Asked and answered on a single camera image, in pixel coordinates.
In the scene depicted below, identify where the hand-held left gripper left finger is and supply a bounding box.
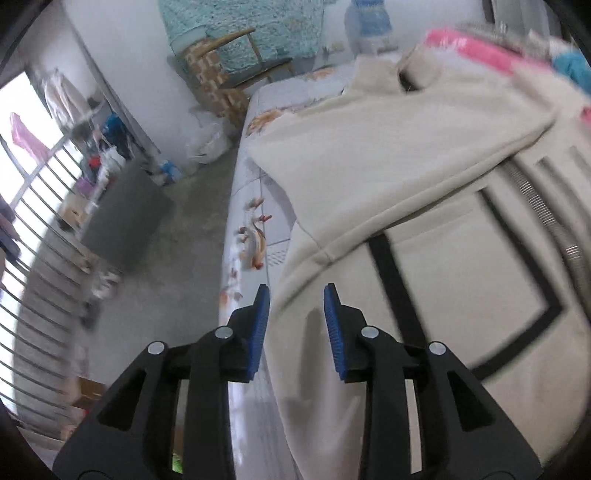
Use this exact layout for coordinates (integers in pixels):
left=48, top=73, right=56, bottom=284
left=53, top=284, right=271, bottom=480

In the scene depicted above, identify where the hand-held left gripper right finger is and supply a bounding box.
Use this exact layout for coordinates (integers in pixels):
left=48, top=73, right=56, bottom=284
left=323, top=283, right=543, bottom=480

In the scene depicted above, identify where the cream jacket with black stripes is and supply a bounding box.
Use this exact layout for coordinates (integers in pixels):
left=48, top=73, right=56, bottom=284
left=245, top=44, right=591, bottom=480

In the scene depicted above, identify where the dark grey board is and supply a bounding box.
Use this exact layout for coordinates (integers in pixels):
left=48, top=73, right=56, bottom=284
left=81, top=159, right=176, bottom=273

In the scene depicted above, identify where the blue plastic bag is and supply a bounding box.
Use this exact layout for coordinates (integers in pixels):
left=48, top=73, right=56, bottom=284
left=159, top=159, right=183, bottom=183

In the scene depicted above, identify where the white plastic bag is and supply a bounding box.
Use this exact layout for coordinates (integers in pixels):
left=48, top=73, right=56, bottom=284
left=185, top=122, right=232, bottom=164

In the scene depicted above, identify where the metal railing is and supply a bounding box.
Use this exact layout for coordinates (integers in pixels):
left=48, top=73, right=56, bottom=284
left=0, top=124, right=112, bottom=439

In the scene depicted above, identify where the brown patterned chair cushion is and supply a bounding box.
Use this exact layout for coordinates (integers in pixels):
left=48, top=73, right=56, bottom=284
left=185, top=39, right=247, bottom=127

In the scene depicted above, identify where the wooden chair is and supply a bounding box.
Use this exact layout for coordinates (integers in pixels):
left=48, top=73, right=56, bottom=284
left=168, top=28, right=294, bottom=130

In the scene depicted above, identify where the pink hanging garment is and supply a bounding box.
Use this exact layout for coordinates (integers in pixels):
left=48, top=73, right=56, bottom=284
left=9, top=112, right=49, bottom=162

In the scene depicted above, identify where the white hanging garment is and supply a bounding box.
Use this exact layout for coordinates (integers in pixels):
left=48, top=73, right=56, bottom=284
left=41, top=71, right=88, bottom=127

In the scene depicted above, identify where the water dispenser with blue bottle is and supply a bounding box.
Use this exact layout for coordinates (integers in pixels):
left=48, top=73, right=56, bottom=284
left=344, top=0, right=400, bottom=58

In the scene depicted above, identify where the pink floral blanket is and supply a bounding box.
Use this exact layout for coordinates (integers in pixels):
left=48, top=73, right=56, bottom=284
left=425, top=28, right=532, bottom=77

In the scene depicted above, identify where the grey fluffy blanket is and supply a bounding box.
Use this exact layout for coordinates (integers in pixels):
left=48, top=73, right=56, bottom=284
left=462, top=21, right=550, bottom=51

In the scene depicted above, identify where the blue printed cloth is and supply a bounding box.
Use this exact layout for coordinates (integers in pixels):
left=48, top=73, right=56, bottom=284
left=551, top=51, right=591, bottom=93

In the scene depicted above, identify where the teal patterned wall cloth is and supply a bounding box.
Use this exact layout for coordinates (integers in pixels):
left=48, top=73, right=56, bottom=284
left=159, top=0, right=333, bottom=75

